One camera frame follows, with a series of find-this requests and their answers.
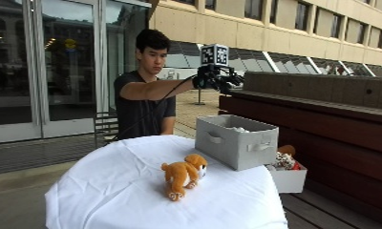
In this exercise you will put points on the white item in grey box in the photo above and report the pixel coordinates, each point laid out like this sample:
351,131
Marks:
237,129

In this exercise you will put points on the white fabric storage box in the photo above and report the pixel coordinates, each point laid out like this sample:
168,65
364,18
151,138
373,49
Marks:
288,179

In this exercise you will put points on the the person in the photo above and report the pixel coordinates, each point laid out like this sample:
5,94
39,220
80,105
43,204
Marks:
137,105

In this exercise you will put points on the metal signpost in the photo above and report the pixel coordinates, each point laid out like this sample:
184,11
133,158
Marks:
199,97

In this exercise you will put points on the white tablecloth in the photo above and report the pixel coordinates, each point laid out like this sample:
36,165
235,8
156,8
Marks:
156,191

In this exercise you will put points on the glass door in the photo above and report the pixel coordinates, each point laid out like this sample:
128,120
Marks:
68,63

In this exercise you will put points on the white marker cube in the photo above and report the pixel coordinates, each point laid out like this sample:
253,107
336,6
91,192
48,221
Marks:
213,55

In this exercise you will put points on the dark wooden bench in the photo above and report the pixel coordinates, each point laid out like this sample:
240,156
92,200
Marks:
325,143

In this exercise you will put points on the spotted plush toy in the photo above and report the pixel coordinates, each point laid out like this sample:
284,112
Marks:
284,161

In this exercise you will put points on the grey fabric storage box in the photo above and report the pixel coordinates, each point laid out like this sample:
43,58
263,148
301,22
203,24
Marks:
235,141

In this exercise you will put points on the orange plush dog toy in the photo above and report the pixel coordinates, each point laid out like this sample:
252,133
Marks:
183,175

